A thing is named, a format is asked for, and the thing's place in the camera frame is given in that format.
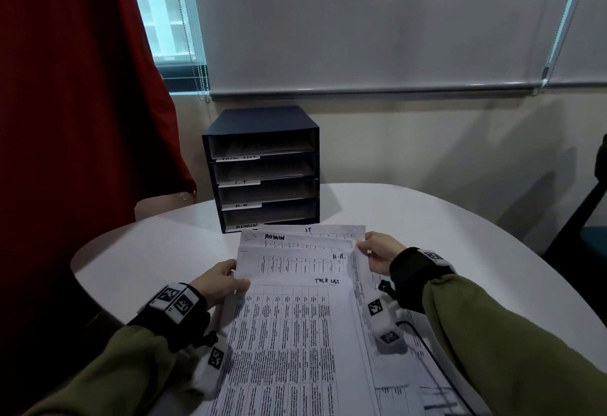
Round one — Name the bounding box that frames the person's right hand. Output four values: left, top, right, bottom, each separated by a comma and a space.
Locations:
355, 232, 408, 277

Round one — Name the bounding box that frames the person's left hand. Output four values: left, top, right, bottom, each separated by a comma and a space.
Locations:
188, 258, 251, 310

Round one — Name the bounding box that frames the pile of printed papers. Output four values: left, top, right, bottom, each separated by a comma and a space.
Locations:
189, 224, 494, 416

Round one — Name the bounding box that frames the white printed paper sheet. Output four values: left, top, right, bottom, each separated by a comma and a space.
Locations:
211, 138, 316, 158

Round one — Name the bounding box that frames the dark blue paper tray organizer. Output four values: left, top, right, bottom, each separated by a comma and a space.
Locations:
202, 105, 321, 235

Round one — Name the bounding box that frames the person's left forearm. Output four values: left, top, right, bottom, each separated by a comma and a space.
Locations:
23, 325, 179, 416

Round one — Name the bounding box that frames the person's right forearm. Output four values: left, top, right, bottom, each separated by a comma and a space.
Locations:
422, 274, 607, 416

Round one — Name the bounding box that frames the black right wrist band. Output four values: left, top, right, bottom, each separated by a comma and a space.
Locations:
389, 247, 457, 315

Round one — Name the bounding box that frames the black wrist band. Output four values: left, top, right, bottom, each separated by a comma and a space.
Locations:
389, 247, 457, 315
126, 283, 211, 353

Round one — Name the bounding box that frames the black left wrist band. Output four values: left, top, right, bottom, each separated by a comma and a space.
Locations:
126, 283, 211, 353

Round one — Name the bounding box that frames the beige chair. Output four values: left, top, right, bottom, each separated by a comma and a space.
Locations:
134, 190, 196, 222

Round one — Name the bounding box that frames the dark chair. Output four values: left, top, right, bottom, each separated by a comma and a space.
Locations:
543, 133, 607, 288

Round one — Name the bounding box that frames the wide white roller blind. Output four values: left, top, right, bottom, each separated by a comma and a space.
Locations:
187, 0, 589, 98

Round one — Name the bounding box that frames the red curtain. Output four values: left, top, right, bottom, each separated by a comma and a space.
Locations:
0, 0, 198, 336

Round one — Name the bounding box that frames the window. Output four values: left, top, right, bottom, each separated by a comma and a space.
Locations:
124, 0, 209, 96

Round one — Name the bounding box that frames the narrow white roller blind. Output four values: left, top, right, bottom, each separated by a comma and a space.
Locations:
545, 0, 607, 89

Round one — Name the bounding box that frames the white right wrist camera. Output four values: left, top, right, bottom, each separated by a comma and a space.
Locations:
362, 280, 407, 353

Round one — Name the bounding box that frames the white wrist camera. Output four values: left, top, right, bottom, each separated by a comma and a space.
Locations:
189, 330, 231, 395
362, 280, 407, 353

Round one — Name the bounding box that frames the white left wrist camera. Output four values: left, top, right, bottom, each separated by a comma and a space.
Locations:
189, 330, 231, 395

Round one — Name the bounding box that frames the black cable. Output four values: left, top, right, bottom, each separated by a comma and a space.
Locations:
396, 319, 477, 416

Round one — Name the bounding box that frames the bead chain blind cord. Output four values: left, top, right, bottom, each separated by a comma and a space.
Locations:
168, 0, 211, 103

